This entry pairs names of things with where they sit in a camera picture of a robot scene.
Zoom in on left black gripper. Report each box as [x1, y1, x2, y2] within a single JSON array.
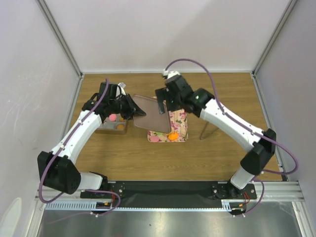
[[109, 93, 146, 120]]

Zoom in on metal tin lid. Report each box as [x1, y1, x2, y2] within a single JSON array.
[[132, 94, 171, 133]]

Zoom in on pink cookie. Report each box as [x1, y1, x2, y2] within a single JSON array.
[[109, 114, 117, 121], [150, 136, 159, 142]]

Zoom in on metal serving tongs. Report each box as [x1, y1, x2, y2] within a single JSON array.
[[199, 122, 218, 141]]

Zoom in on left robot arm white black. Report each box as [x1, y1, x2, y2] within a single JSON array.
[[37, 81, 146, 198]]

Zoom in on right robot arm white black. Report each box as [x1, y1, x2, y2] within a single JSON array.
[[155, 71, 276, 198]]

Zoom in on metal cookie tin box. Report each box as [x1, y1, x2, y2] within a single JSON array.
[[95, 114, 127, 135]]

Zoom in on orange fish cookie bottom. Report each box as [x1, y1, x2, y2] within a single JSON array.
[[168, 132, 179, 141]]

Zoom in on floral rectangular tray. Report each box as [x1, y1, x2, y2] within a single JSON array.
[[147, 109, 188, 143]]

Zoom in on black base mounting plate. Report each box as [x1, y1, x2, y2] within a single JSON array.
[[81, 180, 256, 208]]

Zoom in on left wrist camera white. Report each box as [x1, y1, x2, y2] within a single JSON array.
[[117, 82, 126, 96]]

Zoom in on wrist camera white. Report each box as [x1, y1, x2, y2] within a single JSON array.
[[117, 82, 126, 96], [162, 70, 180, 79]]

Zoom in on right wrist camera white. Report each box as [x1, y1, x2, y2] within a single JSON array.
[[162, 70, 180, 79]]

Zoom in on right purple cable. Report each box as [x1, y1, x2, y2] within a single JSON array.
[[164, 58, 299, 217]]

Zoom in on grey cable duct right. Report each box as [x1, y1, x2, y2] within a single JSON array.
[[221, 199, 247, 211]]

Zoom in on grey cable duct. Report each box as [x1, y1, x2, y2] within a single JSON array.
[[221, 199, 247, 211], [46, 201, 112, 211]]

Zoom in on aluminium frame post left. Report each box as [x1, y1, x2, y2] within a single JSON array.
[[35, 0, 83, 78]]

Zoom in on aluminium frame post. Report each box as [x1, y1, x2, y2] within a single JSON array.
[[35, 0, 83, 78], [252, 0, 298, 76]]

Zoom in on grey cable duct left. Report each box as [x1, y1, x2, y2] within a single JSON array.
[[46, 201, 112, 211]]

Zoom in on aluminium frame post right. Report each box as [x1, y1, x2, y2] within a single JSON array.
[[252, 0, 298, 76]]

